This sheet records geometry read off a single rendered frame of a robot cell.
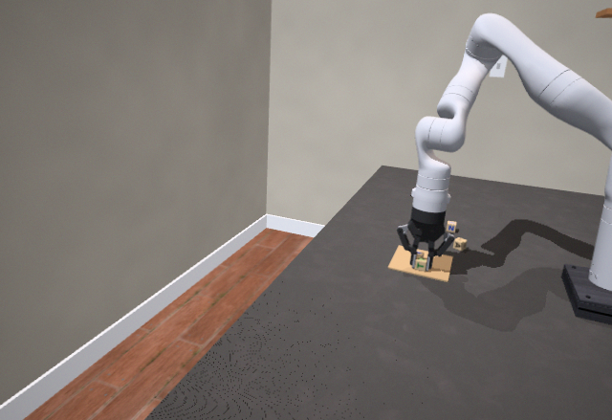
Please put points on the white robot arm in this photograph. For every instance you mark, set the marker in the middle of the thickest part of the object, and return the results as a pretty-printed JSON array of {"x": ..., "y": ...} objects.
[{"x": 553, "y": 86}]

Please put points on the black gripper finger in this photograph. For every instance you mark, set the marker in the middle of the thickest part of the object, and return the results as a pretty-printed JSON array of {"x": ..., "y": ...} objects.
[
  {"x": 402, "y": 231},
  {"x": 448, "y": 239}
]

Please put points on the beige mat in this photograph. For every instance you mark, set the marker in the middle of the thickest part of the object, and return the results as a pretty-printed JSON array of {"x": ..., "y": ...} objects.
[{"x": 440, "y": 266}]

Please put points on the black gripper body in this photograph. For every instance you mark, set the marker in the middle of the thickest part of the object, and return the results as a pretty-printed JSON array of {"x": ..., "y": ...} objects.
[{"x": 434, "y": 221}]

